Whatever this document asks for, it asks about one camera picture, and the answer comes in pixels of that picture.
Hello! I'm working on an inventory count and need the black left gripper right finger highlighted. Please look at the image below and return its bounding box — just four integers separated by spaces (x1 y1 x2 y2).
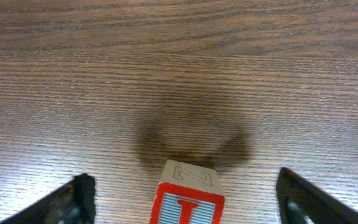
276 167 358 224

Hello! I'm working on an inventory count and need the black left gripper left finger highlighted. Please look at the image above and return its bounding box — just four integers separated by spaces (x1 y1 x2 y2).
0 173 96 224

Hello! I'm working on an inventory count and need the red 6 I block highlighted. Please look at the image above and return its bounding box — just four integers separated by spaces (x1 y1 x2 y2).
149 159 226 224

